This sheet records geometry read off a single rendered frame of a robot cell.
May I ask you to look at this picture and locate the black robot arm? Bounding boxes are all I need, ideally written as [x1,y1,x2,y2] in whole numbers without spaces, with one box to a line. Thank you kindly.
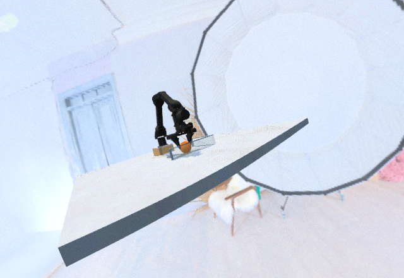
[152,91,193,147]

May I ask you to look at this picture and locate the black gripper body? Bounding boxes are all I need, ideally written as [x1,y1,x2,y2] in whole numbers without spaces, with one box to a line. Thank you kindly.
[167,121,197,140]

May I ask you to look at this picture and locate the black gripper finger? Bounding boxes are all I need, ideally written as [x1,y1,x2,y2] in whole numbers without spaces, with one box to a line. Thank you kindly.
[186,133,194,142]
[172,138,180,146]

